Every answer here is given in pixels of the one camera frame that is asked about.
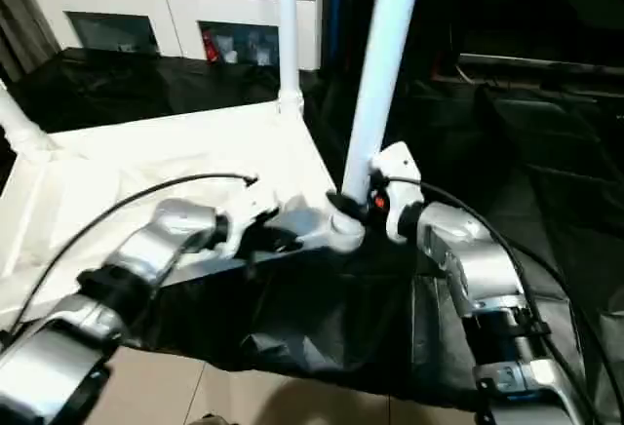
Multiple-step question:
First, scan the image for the white plastic table top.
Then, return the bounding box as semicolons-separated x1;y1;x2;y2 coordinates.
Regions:
0;97;368;330

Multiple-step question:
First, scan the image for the black flat bar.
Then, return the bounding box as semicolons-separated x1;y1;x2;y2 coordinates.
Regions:
457;53;624;78

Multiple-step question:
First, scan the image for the white plastic table leg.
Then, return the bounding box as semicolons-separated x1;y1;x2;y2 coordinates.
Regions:
330;0;427;243
0;82;57;155
275;0;306;118

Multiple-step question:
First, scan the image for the black plastic table mat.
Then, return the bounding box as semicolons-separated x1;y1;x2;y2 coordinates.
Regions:
0;47;624;411

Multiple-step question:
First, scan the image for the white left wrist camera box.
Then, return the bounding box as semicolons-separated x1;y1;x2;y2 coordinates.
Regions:
216;189;286;252

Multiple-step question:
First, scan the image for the white glass-door cabinet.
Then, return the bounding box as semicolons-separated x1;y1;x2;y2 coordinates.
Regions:
26;0;326;70

